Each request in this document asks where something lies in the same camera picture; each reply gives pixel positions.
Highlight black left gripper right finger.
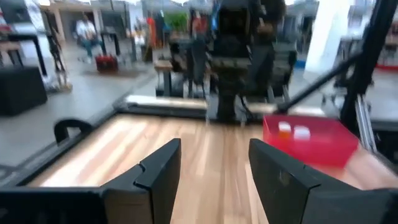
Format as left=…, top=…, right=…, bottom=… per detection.
left=248, top=138, right=398, bottom=224

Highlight red floor machine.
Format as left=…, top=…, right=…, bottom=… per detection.
left=95, top=54, right=119, bottom=73

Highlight orange medicine bottle white cap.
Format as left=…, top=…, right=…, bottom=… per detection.
left=277, top=121, right=292, bottom=140

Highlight black table clamp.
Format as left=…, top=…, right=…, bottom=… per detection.
left=53, top=118, right=94, bottom=144

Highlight red plastic bin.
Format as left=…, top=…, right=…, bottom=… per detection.
left=262, top=114, right=360, bottom=169

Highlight silver aluminium post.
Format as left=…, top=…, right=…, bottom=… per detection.
left=354, top=95, right=374, bottom=154

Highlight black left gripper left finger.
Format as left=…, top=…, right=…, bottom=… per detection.
left=101, top=138, right=182, bottom=224

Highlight black aluminium rail frame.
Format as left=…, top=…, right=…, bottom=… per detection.
left=0, top=0, right=398, bottom=188

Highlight person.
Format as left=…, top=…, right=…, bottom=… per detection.
left=75, top=18, right=99, bottom=63

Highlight black cabinet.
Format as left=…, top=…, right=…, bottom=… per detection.
left=0, top=65, right=49, bottom=117

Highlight white caps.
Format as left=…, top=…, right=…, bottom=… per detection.
left=293, top=124, right=312, bottom=142

